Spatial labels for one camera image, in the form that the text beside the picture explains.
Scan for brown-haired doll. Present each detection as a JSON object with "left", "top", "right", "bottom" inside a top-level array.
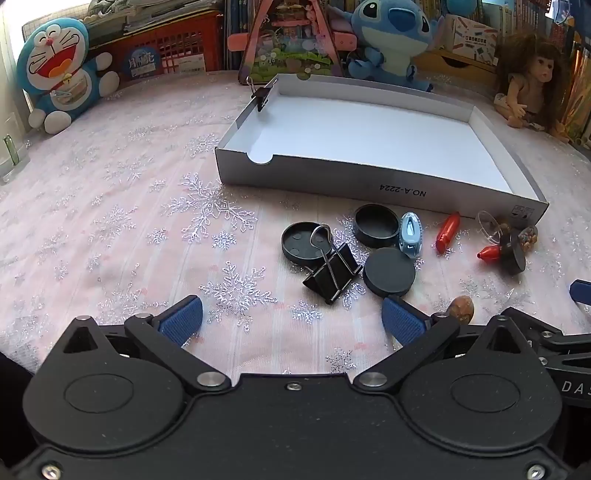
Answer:
[{"left": 493, "top": 32, "right": 575, "bottom": 144}]

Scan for wooden drawer box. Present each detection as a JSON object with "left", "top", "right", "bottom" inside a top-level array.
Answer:
[{"left": 413, "top": 48, "right": 499, "bottom": 93}]

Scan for clear plastic dome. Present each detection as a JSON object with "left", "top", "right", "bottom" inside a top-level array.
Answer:
[{"left": 475, "top": 210, "right": 511, "bottom": 244}]

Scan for pink triangular toy box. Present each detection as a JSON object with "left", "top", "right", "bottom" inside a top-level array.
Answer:
[{"left": 226, "top": 0, "right": 356, "bottom": 86}]

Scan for blue plush ball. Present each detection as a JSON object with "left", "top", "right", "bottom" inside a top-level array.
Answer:
[{"left": 445, "top": 0, "right": 483, "bottom": 17}]

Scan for blue and white cat plush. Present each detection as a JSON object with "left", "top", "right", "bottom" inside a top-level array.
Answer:
[{"left": 16, "top": 17, "right": 121, "bottom": 136}]

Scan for white cardboard box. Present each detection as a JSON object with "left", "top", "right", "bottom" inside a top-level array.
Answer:
[{"left": 215, "top": 73, "right": 549, "bottom": 220}]

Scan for brown nut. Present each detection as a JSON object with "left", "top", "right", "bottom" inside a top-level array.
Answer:
[{"left": 449, "top": 295, "right": 475, "bottom": 325}]

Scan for upright glossy picture books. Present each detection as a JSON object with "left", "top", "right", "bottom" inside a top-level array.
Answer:
[{"left": 561, "top": 41, "right": 591, "bottom": 148}]

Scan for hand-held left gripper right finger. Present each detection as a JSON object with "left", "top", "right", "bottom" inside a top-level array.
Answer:
[{"left": 353, "top": 295, "right": 536, "bottom": 393}]

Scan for black round lid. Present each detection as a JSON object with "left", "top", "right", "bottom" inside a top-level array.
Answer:
[
  {"left": 362, "top": 248, "right": 417, "bottom": 297},
  {"left": 281, "top": 222, "right": 334, "bottom": 266},
  {"left": 499, "top": 231, "right": 527, "bottom": 277},
  {"left": 353, "top": 204, "right": 400, "bottom": 248}
]

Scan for small black binder clip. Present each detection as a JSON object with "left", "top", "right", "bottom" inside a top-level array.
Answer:
[{"left": 246, "top": 75, "right": 274, "bottom": 113}]

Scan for large black binder clip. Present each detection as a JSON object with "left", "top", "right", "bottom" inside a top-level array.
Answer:
[{"left": 302, "top": 223, "right": 364, "bottom": 305}]

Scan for pink snowflake tablecloth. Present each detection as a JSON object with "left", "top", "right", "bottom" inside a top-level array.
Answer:
[{"left": 0, "top": 69, "right": 591, "bottom": 384}]

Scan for stack of papers and books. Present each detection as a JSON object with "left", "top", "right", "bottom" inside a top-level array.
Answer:
[{"left": 81, "top": 0, "right": 227, "bottom": 35}]

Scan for row of upright books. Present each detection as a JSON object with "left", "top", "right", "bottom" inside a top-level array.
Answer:
[{"left": 224, "top": 0, "right": 591, "bottom": 65}]

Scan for red plastic crate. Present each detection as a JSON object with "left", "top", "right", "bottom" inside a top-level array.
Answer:
[{"left": 90, "top": 11, "right": 225, "bottom": 84}]

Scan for blue alien plush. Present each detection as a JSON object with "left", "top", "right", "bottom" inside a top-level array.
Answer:
[{"left": 325, "top": 0, "right": 446, "bottom": 93}]

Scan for blue correction tape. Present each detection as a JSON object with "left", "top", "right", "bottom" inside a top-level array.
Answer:
[{"left": 398, "top": 211, "right": 423, "bottom": 258}]

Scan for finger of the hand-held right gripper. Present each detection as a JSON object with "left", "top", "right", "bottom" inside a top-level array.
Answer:
[
  {"left": 569, "top": 279, "right": 591, "bottom": 308},
  {"left": 501, "top": 306, "right": 591, "bottom": 365}
]

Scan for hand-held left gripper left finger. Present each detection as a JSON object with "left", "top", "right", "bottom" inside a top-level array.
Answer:
[{"left": 58, "top": 295, "right": 232, "bottom": 394}]

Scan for white box with pencil print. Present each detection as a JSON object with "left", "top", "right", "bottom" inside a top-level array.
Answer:
[{"left": 443, "top": 14, "right": 502, "bottom": 68}]

